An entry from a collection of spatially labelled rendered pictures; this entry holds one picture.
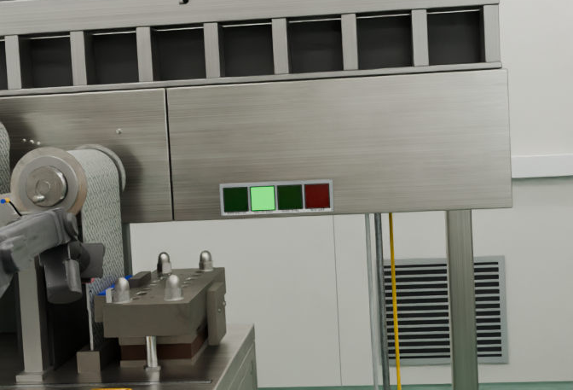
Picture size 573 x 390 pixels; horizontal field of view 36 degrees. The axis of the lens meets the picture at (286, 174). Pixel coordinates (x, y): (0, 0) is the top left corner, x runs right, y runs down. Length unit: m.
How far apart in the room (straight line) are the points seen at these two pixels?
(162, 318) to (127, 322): 0.07
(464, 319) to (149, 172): 0.81
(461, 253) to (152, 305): 0.80
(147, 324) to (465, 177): 0.75
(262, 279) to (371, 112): 2.52
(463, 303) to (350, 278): 2.22
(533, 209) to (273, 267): 1.28
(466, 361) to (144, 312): 0.85
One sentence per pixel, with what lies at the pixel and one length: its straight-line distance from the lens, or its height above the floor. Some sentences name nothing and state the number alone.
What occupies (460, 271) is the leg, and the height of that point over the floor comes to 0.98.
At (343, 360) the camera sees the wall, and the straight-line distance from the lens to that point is 4.39.
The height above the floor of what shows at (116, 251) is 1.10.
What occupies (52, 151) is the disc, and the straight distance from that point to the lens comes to 1.68.
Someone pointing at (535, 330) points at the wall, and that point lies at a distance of 4.42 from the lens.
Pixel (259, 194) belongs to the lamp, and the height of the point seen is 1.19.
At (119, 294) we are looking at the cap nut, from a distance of 1.65.
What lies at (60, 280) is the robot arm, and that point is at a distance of 1.49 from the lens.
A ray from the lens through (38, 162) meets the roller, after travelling 1.68.
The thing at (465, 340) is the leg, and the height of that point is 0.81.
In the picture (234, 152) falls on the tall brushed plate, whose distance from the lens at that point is 1.93.
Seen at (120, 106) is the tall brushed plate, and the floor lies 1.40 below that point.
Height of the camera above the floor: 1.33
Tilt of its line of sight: 3 degrees down
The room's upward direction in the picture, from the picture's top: 3 degrees counter-clockwise
